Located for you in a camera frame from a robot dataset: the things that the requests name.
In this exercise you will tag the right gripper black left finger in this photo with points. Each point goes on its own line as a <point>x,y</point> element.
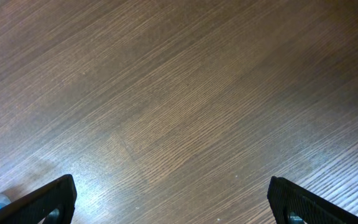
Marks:
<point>53,203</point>

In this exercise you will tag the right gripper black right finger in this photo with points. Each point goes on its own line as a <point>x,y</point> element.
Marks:
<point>291,203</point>

